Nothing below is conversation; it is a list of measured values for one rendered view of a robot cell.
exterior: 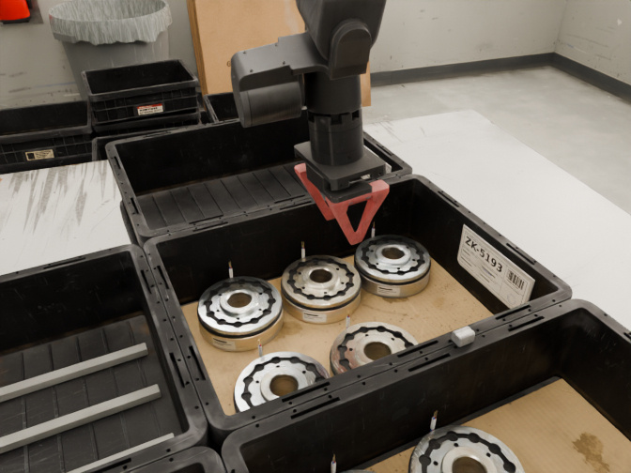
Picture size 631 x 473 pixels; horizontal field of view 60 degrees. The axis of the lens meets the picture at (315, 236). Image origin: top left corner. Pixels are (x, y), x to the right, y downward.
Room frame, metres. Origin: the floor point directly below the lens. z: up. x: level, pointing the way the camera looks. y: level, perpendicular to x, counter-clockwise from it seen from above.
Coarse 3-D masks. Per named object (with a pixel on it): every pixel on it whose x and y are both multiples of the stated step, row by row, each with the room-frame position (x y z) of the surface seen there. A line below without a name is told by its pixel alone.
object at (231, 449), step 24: (552, 312) 0.41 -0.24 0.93; (576, 312) 0.41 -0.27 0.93; (600, 312) 0.41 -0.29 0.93; (480, 336) 0.37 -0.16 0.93; (504, 336) 0.37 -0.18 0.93; (624, 336) 0.37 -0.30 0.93; (432, 360) 0.35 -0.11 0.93; (456, 360) 0.35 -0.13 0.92; (360, 384) 0.32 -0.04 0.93; (384, 384) 0.32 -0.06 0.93; (312, 408) 0.29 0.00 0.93; (336, 408) 0.29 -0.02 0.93; (240, 432) 0.27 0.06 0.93; (264, 432) 0.27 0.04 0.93; (240, 456) 0.25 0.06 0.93
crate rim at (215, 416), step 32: (224, 224) 0.57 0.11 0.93; (480, 224) 0.57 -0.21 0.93; (160, 256) 0.50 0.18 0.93; (512, 256) 0.51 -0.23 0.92; (160, 288) 0.44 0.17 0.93; (480, 320) 0.40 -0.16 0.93; (512, 320) 0.40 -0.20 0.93; (192, 352) 0.37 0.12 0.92; (416, 352) 0.35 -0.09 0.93; (320, 384) 0.32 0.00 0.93; (352, 384) 0.32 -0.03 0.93; (224, 416) 0.28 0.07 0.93; (256, 416) 0.28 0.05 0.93
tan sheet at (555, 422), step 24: (552, 384) 0.40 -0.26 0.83; (504, 408) 0.37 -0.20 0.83; (528, 408) 0.37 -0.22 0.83; (552, 408) 0.37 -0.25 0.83; (576, 408) 0.37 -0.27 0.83; (504, 432) 0.34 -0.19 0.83; (528, 432) 0.34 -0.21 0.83; (552, 432) 0.34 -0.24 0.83; (576, 432) 0.34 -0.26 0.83; (600, 432) 0.34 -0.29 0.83; (408, 456) 0.31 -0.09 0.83; (528, 456) 0.31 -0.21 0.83; (552, 456) 0.31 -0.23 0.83; (576, 456) 0.31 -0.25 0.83; (600, 456) 0.31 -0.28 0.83; (624, 456) 0.31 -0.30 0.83
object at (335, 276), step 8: (320, 264) 0.57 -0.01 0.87; (304, 272) 0.55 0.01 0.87; (312, 272) 0.55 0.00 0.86; (328, 272) 0.56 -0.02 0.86; (336, 272) 0.55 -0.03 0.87; (304, 280) 0.54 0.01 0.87; (336, 280) 0.54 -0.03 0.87; (312, 288) 0.52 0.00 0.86; (320, 288) 0.52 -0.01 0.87; (328, 288) 0.52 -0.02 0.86
